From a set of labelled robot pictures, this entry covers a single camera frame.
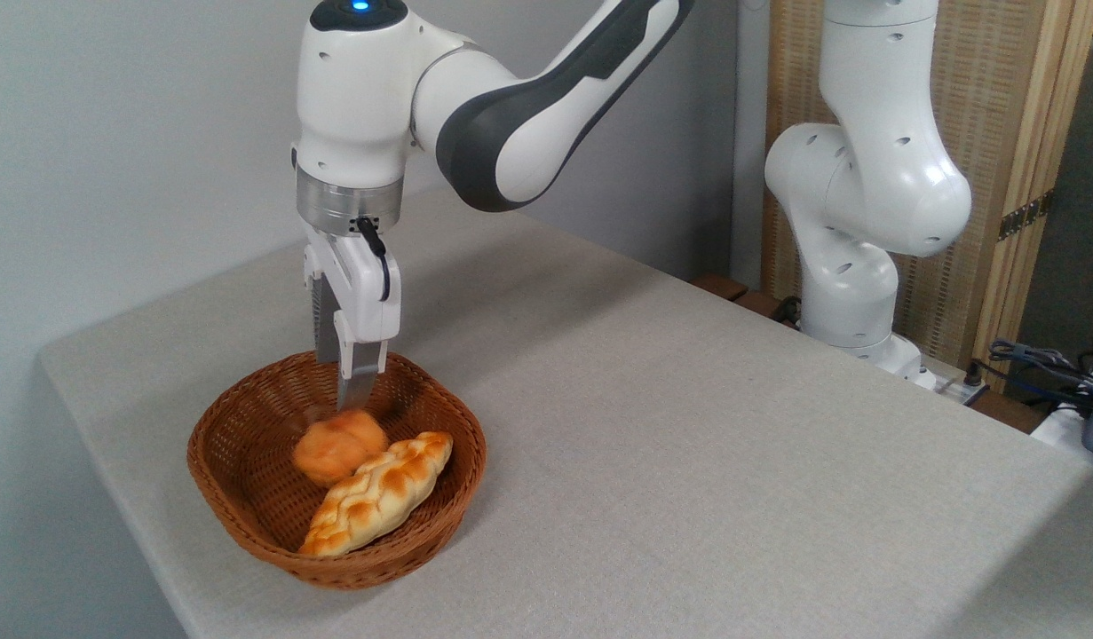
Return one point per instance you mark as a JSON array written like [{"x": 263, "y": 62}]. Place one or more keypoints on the brown wicker basket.
[{"x": 244, "y": 461}]

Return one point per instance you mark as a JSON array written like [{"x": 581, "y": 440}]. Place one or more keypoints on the brown wooden block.
[{"x": 722, "y": 286}]

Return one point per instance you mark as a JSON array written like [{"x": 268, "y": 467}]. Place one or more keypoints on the round orange bread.
[{"x": 333, "y": 448}]

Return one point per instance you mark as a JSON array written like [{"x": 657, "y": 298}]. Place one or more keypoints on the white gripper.
[{"x": 364, "y": 293}]

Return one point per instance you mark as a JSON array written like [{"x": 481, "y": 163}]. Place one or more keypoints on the grey tablecloth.
[{"x": 688, "y": 461}]

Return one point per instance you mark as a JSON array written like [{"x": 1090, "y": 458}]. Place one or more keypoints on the white power strip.
[{"x": 959, "y": 389}]

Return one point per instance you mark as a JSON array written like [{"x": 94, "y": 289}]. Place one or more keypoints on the long braided bread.
[{"x": 377, "y": 497}]

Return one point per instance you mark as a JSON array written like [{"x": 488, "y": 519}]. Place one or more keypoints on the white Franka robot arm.
[{"x": 875, "y": 177}]

